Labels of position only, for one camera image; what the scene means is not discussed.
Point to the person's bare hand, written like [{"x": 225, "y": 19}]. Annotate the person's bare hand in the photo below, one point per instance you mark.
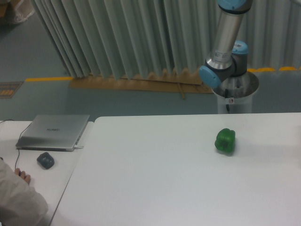
[{"x": 26, "y": 177}]

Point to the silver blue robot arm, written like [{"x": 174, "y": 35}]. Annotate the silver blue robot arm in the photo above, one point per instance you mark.
[{"x": 219, "y": 64}]

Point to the white sleeved forearm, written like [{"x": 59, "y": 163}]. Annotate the white sleeved forearm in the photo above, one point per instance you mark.
[{"x": 20, "y": 204}]

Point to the green bell pepper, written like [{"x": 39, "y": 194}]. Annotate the green bell pepper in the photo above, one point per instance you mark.
[{"x": 225, "y": 140}]

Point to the black earbuds case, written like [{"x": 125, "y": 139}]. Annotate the black earbuds case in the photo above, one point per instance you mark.
[{"x": 45, "y": 160}]

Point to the silver closed laptop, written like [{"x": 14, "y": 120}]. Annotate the silver closed laptop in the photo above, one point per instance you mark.
[{"x": 53, "y": 132}]

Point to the grey-green pleated curtain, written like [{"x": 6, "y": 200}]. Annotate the grey-green pleated curtain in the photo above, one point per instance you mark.
[{"x": 136, "y": 37}]

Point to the brown cardboard floor sheet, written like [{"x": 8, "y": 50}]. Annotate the brown cardboard floor sheet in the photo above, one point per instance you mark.
[{"x": 182, "y": 83}]

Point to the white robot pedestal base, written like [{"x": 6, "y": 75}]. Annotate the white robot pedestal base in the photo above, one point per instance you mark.
[{"x": 235, "y": 94}]

